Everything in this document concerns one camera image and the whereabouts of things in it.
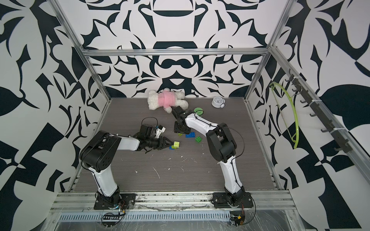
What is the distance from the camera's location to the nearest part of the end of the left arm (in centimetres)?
80

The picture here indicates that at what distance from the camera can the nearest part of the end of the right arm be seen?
2.35 ft

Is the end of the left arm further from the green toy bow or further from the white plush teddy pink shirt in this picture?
the green toy bow
